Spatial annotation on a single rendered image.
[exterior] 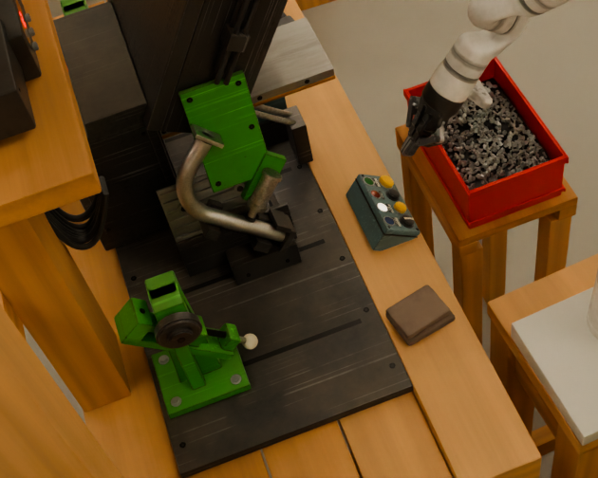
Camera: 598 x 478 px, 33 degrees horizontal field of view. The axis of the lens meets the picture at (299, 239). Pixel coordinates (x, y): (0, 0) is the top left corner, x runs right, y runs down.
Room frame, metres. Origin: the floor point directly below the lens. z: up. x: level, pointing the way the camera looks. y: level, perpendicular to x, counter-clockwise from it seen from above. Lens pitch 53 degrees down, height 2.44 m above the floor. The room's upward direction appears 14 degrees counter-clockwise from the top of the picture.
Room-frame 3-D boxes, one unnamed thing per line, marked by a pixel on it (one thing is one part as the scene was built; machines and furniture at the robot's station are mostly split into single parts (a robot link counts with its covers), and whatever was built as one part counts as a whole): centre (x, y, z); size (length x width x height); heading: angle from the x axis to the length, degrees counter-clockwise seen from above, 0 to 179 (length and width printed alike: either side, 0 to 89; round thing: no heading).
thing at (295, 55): (1.41, 0.07, 1.11); 0.39 x 0.16 x 0.03; 98
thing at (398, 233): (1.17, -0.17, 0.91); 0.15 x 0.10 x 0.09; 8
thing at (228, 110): (1.26, 0.08, 1.17); 0.13 x 0.12 x 0.20; 8
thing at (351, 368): (1.32, 0.15, 0.89); 1.10 x 0.42 x 0.02; 8
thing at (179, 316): (0.88, 0.22, 1.12); 0.07 x 0.03 x 0.08; 98
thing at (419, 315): (0.93, -0.18, 0.91); 0.10 x 0.08 x 0.03; 108
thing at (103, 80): (1.41, 0.31, 1.07); 0.30 x 0.18 x 0.34; 8
